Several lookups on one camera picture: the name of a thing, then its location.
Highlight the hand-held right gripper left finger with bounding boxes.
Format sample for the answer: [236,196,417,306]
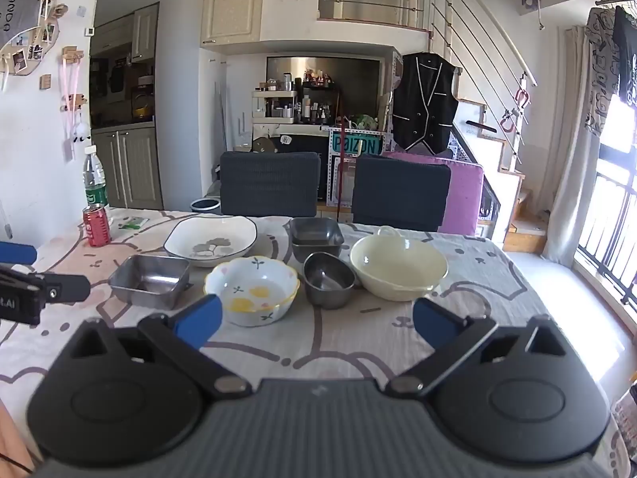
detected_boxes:
[66,294,253,401]

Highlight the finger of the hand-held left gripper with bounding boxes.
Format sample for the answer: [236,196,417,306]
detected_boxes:
[31,272,92,306]
[0,242,39,266]

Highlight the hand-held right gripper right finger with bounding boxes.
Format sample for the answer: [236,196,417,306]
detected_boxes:
[385,297,571,400]

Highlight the white floral bowl yellow rim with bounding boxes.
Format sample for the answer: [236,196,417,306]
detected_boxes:
[203,256,301,328]

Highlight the steel square container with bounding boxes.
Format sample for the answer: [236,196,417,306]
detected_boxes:
[291,241,344,264]
[108,254,191,310]
[288,217,345,249]

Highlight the cream bowl with handles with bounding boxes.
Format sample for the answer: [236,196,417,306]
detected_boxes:
[349,226,449,302]

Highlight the white plate dark rim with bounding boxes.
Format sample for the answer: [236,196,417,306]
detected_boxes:
[163,215,258,268]

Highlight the person's left forearm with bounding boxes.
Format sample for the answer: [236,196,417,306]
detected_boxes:
[0,401,39,475]

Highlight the red drink can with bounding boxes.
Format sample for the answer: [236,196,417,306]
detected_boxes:
[82,204,111,248]

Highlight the printed pink grey tablecloth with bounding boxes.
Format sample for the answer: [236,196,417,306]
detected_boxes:
[0,208,637,478]

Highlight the clear water bottle green label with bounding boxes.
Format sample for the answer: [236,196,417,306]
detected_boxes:
[82,145,109,210]

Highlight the round steel bowl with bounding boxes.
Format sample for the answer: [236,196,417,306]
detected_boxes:
[303,252,356,310]

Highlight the purple upholstered chair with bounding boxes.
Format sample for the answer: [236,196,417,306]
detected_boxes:
[383,152,485,236]

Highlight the dark grey chair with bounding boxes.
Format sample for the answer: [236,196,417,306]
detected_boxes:
[352,155,452,232]
[219,151,322,217]

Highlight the grey kitchen base cabinet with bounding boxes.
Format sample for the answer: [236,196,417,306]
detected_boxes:
[92,127,164,211]

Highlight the white plush toy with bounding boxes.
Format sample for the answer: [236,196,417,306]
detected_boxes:
[72,110,92,143]

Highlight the wooden staircase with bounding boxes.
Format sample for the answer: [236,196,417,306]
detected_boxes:
[450,100,551,255]

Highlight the white metal shelf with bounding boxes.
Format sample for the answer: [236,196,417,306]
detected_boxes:
[326,127,394,206]

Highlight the teal sign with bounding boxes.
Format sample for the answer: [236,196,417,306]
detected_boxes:
[331,132,384,156]

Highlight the black window railing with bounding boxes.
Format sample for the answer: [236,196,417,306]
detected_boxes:
[572,144,637,310]

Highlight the black vest white trim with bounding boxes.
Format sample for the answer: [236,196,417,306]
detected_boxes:
[391,52,459,155]

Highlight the beige curtain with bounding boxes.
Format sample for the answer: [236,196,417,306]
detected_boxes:
[541,25,606,270]

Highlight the white storage rack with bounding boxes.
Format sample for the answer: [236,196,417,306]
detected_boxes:
[251,88,302,126]

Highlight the red carabiner hooks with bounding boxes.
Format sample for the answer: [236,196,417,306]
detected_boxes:
[500,88,531,133]

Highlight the group of bottles and jars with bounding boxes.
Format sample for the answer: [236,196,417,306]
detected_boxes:
[256,69,344,125]

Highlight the metal stair railing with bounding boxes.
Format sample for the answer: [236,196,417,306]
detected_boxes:
[318,0,539,163]

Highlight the patterned hanging garment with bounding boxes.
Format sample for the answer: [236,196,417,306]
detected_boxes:
[584,7,624,139]

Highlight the cream overhead cabinet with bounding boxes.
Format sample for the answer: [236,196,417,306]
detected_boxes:
[200,0,265,49]

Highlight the black printed t-shirt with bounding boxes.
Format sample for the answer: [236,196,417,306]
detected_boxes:
[612,5,637,109]

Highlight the grey kitchen wall cabinet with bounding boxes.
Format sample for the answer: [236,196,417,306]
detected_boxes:
[132,2,160,63]

